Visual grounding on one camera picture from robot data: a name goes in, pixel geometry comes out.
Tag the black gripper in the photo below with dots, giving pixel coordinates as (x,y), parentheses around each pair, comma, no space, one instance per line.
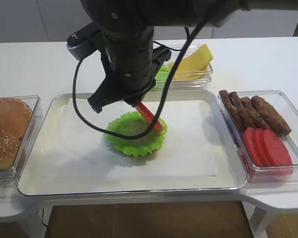
(130,64)

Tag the clear bun container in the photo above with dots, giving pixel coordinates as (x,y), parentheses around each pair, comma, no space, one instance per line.
(10,176)

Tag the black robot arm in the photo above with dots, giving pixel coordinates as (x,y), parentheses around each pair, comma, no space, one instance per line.
(122,30)

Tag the leaning yellow cheese slice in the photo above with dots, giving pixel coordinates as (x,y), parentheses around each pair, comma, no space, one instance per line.
(197,61)

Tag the sesame bun top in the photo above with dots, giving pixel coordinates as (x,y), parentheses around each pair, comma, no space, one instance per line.
(9,146)

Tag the yellow cheese slice stack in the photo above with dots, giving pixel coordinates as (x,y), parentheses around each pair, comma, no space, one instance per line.
(188,74)

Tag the clear lettuce and cheese container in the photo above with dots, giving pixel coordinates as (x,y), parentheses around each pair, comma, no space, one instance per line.
(184,84)

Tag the green lettuce leaves in container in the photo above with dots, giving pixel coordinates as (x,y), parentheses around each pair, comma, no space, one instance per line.
(163,73)

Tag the brown meat patty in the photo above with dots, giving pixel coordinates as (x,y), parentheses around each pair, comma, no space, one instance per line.
(242,111)
(269,114)
(231,109)
(256,117)

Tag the flat brown bun bottom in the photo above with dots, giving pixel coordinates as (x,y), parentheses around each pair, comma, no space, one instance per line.
(15,116)

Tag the white paper sheet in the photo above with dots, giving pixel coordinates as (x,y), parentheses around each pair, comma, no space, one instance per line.
(80,151)

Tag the red tomato slice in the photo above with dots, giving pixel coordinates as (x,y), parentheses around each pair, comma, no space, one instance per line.
(259,146)
(148,116)
(249,145)
(274,149)

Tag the clear patty and tomato container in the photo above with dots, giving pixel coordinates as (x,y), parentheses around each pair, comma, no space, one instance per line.
(290,114)

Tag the white serving tray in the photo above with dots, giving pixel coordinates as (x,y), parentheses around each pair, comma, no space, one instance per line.
(230,176)

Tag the green lettuce leaf on tray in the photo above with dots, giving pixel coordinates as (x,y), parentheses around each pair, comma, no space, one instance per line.
(132,123)

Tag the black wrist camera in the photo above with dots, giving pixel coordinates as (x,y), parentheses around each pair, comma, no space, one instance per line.
(85,41)

